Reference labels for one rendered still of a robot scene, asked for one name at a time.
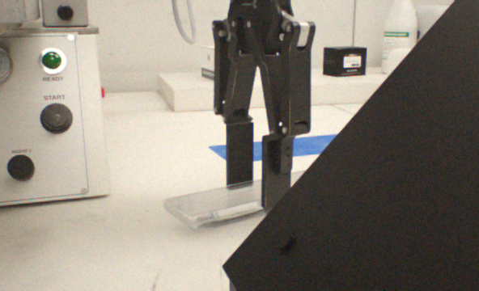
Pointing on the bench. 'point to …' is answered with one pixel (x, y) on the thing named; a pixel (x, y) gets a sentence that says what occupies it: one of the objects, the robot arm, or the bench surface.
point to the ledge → (340, 86)
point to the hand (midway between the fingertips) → (256, 166)
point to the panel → (34, 123)
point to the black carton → (344, 61)
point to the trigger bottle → (399, 28)
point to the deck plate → (52, 29)
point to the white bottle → (397, 54)
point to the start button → (56, 117)
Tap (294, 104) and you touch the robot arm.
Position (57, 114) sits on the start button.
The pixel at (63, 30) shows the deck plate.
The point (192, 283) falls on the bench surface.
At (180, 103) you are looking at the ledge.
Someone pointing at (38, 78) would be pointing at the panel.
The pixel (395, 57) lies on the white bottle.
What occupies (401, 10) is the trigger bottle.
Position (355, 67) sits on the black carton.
